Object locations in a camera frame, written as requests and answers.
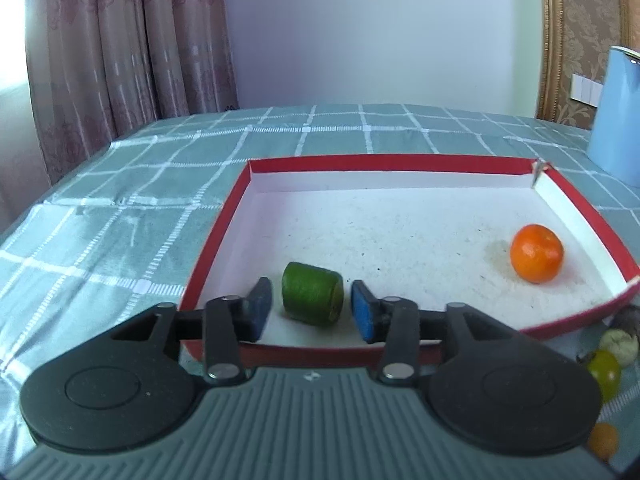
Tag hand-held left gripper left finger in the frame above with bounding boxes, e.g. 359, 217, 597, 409
110, 277, 275, 387

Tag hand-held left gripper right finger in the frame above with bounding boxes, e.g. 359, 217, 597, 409
350, 280, 566, 387

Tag green cucumber piece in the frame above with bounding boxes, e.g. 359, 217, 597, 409
281, 261, 345, 327

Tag red cardboard box lid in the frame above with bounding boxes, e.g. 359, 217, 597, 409
178, 154, 640, 368

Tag green tomato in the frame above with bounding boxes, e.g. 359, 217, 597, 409
577, 350, 622, 403

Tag orange tangerine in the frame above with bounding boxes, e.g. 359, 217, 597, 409
510, 224, 565, 283

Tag pink patterned curtain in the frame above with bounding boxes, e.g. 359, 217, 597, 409
25, 0, 238, 186

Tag light blue kettle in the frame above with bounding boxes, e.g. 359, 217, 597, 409
586, 46, 640, 186

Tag white wall switch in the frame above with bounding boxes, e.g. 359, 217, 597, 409
570, 74, 603, 107

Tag gold framed wall panel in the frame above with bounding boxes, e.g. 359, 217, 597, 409
537, 0, 640, 126

